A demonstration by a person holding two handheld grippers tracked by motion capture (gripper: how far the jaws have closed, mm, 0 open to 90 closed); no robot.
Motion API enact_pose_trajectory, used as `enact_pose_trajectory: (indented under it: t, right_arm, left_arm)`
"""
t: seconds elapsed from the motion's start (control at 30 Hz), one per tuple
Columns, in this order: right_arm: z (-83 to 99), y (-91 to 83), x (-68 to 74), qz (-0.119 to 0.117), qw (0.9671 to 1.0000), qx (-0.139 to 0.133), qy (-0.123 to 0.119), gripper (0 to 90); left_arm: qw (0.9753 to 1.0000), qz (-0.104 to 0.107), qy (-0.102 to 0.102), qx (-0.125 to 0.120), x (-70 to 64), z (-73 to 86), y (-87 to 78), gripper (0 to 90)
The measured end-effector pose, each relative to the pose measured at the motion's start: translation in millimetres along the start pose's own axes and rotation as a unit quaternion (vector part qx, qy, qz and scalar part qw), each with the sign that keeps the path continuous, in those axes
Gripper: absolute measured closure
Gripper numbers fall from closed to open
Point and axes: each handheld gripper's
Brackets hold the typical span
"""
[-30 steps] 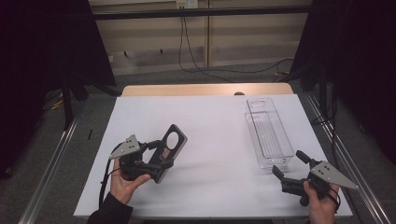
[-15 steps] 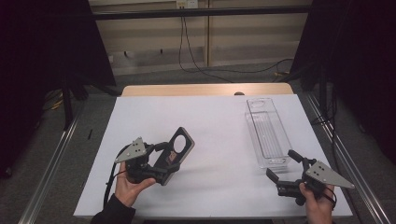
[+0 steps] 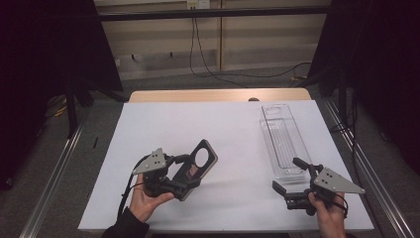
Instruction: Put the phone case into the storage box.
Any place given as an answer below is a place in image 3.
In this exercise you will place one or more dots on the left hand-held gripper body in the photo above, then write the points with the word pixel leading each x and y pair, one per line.
pixel 155 178

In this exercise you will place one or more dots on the small black pen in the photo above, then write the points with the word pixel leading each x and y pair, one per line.
pixel 95 142

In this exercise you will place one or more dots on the white wall outlet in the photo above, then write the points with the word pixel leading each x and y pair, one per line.
pixel 198 4

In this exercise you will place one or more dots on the person's left hand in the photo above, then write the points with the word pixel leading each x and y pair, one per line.
pixel 143 205

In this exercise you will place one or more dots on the black stand leg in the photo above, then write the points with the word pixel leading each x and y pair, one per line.
pixel 72 114
pixel 343 99

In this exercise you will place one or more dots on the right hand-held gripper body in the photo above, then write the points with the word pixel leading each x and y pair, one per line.
pixel 330 183

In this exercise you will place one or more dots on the metal floor rail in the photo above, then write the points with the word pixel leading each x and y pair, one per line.
pixel 49 185
pixel 369 165

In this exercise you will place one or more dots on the black curtain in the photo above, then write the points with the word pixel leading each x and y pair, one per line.
pixel 379 66
pixel 43 66

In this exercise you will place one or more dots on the black horizontal bar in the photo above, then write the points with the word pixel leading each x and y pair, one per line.
pixel 214 14

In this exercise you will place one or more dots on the wooden table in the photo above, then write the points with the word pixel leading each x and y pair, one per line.
pixel 198 95

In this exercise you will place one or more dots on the dark patterned phone case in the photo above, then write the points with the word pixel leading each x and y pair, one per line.
pixel 211 165

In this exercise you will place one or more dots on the clear plastic box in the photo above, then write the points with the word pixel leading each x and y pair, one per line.
pixel 280 139

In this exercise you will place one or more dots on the person's right hand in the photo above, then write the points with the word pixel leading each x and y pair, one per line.
pixel 332 221

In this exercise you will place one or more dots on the white board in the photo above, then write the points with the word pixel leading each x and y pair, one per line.
pixel 198 122

